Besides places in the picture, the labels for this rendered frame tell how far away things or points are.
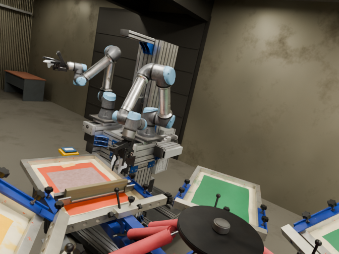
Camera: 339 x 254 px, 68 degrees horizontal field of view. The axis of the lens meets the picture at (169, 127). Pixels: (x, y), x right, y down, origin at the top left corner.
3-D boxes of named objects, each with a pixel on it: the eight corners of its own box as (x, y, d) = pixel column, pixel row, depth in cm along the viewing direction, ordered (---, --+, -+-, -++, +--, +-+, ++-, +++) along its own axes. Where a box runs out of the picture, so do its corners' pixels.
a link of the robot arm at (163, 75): (159, 118, 211) (157, 60, 172) (176, 123, 206) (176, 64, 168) (153, 127, 203) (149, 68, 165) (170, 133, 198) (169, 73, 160)
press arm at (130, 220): (115, 219, 135) (117, 211, 134) (124, 216, 140) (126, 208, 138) (133, 239, 124) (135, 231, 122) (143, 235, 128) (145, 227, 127)
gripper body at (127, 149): (131, 160, 149) (137, 140, 150) (121, 158, 142) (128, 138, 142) (122, 155, 153) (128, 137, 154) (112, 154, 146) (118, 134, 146)
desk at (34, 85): (24, 91, 831) (25, 72, 816) (44, 101, 767) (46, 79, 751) (2, 91, 779) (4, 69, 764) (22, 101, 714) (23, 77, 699)
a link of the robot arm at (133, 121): (144, 115, 151) (138, 113, 143) (138, 132, 151) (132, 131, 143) (132, 112, 153) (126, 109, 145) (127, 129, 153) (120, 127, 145)
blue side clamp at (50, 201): (38, 201, 144) (39, 190, 143) (47, 199, 148) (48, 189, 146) (56, 233, 124) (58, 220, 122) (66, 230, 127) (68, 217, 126)
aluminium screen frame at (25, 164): (19, 164, 178) (20, 159, 177) (96, 156, 218) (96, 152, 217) (59, 231, 124) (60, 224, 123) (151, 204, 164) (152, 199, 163)
